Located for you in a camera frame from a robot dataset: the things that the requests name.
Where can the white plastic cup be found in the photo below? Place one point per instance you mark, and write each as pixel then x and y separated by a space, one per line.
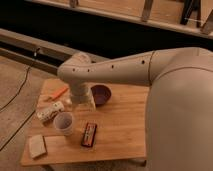
pixel 63 123

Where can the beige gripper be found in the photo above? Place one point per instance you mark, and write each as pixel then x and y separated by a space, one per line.
pixel 80 93

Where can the dark purple ceramic bowl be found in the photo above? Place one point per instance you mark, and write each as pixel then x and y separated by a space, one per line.
pixel 101 94

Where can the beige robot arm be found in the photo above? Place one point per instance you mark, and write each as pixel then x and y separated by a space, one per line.
pixel 179 107

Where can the small white ball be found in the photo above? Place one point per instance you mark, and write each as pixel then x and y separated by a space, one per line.
pixel 67 100

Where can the black red rectangular box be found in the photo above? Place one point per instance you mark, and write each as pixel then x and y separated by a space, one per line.
pixel 89 135

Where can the orange handled tool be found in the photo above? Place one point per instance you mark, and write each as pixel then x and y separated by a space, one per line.
pixel 56 94

